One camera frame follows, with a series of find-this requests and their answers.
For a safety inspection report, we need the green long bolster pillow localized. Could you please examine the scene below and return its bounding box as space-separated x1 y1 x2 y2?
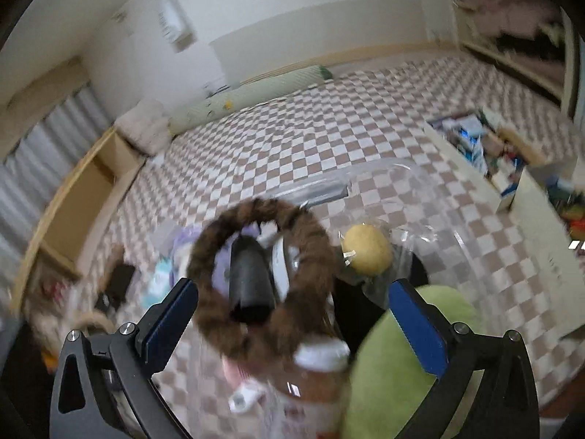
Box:
167 65 334 135

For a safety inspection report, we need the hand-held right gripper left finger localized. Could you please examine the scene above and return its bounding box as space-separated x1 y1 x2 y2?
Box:
49 277 199 439

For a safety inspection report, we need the grey curtain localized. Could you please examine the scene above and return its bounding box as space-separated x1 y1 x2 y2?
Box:
0 85 115 284

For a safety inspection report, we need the green plush toy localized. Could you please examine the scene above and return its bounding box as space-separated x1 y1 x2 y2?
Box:
340 284 485 439

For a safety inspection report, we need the dark clothes pile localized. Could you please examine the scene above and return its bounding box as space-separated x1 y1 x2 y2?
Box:
494 23 567 62

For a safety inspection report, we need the brown fur ring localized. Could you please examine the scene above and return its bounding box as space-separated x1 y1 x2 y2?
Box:
187 196 336 362

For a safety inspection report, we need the white capped bottle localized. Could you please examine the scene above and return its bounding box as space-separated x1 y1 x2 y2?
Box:
269 338 352 439

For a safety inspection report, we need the clear plastic container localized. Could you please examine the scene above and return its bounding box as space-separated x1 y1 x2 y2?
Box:
196 158 485 439

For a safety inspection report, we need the white smartwatch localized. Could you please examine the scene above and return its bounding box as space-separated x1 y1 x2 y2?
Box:
229 379 266 414

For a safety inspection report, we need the pink clothes pile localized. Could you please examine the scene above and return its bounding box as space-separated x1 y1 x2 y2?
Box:
457 0 563 37

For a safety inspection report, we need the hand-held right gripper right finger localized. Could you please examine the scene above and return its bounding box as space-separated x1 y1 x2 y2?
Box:
388 277 540 439

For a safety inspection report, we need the beige bedside ledge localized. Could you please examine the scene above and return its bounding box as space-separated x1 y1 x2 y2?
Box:
423 119 585 339

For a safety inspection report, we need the cardboard box of items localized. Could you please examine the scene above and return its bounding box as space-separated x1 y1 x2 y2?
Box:
430 110 585 248

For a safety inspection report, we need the wooden wardrobe shelf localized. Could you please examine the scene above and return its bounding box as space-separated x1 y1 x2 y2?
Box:
445 0 577 106

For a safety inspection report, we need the yellow round object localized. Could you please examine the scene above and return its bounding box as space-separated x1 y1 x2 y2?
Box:
343 224 394 277

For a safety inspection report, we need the black cylinder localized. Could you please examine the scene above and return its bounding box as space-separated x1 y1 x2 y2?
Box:
229 235 275 323

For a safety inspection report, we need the wooden bedside shelf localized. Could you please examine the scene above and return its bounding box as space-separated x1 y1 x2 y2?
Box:
9 128 147 316

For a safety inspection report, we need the black flat box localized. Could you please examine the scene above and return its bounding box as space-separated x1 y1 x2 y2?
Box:
94 263 135 316

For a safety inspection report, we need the white fluffy pillow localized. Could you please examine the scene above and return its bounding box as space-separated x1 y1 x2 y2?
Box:
114 98 172 154

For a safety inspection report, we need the beige printed curtain valance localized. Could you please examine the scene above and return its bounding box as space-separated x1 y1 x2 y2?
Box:
0 57 87 147

